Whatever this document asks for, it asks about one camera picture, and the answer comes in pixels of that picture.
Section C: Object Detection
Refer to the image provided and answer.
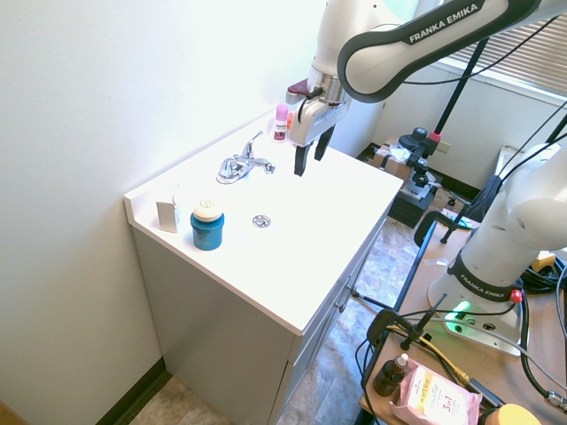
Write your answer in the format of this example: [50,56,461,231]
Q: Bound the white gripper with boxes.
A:
[288,97,353,178]

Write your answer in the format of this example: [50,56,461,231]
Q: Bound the chrome faucet hot water handle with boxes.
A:
[239,130,264,161]

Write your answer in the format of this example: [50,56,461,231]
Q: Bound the pink capped white bottle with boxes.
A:
[272,104,290,144]

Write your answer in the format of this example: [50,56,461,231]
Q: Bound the chrome sink faucet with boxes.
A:
[215,130,277,185]

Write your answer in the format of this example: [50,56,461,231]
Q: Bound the white vanity sink top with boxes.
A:
[123,105,405,336]

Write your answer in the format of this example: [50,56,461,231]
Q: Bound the brown cardboard box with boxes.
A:
[370,135,416,179]

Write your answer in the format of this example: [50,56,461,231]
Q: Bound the blue jar with cream lid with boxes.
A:
[190,197,226,252]

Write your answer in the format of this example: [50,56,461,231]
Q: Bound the black C-clamp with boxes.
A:
[365,292,447,355]
[415,211,469,247]

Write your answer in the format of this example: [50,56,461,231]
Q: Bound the small white carton box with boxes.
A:
[155,184,183,235]

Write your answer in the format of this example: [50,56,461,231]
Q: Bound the grey vanity cabinet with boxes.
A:
[131,207,391,425]

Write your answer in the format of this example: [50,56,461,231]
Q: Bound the window blinds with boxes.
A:
[445,12,567,101]

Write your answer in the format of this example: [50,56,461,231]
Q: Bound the brown dropper bottle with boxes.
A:
[373,352,410,398]

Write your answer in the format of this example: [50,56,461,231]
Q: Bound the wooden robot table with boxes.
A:
[358,212,567,425]

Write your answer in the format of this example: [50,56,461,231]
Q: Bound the pink wet wipes pack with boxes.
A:
[388,358,484,425]

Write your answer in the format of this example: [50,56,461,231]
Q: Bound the yellow round container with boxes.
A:
[481,402,542,425]

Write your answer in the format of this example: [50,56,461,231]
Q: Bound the dark red wrist camera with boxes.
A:
[284,77,322,105]

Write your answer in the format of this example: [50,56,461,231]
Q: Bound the black camera tripod stand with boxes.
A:
[398,38,489,205]

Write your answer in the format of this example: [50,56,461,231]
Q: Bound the yellow cable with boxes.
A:
[385,325,471,385]

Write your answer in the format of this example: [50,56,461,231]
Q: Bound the black cable bundle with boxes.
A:
[517,251,567,417]

